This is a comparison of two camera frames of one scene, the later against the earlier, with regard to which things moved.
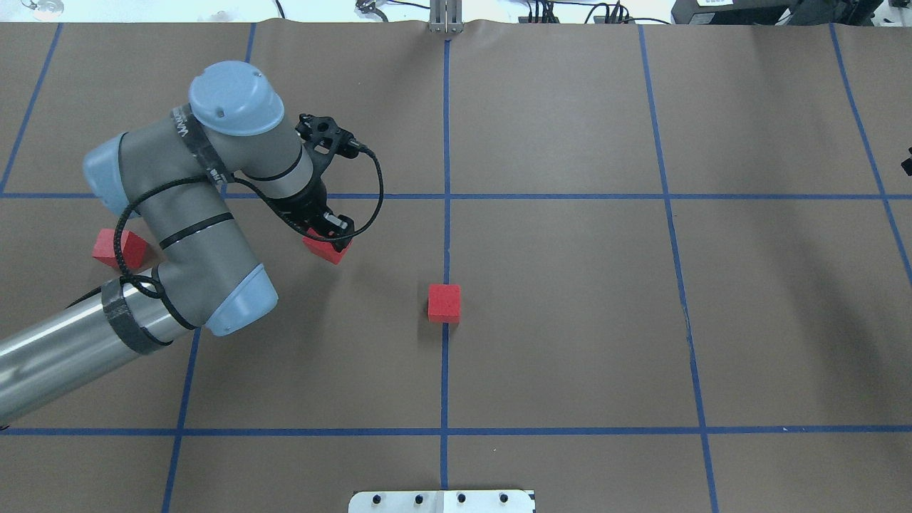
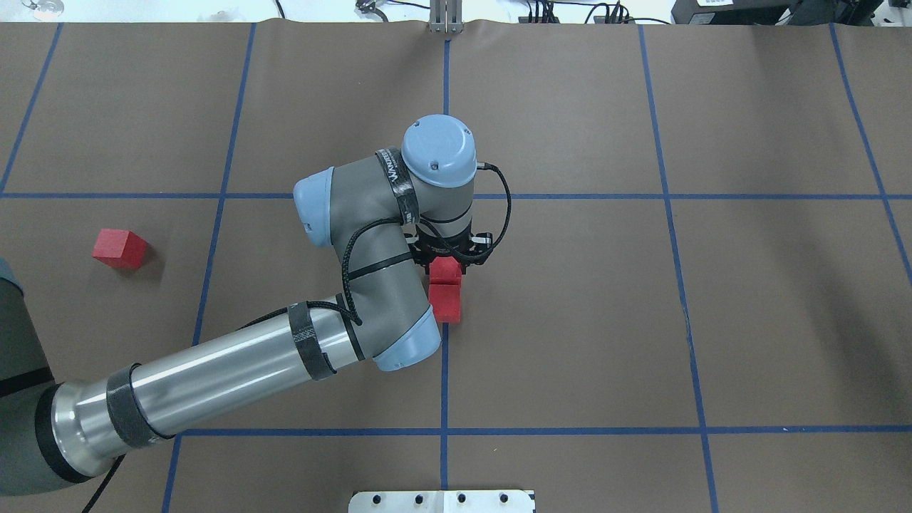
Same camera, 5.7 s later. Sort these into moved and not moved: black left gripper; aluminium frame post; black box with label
Moved: black left gripper
Not moved: aluminium frame post; black box with label
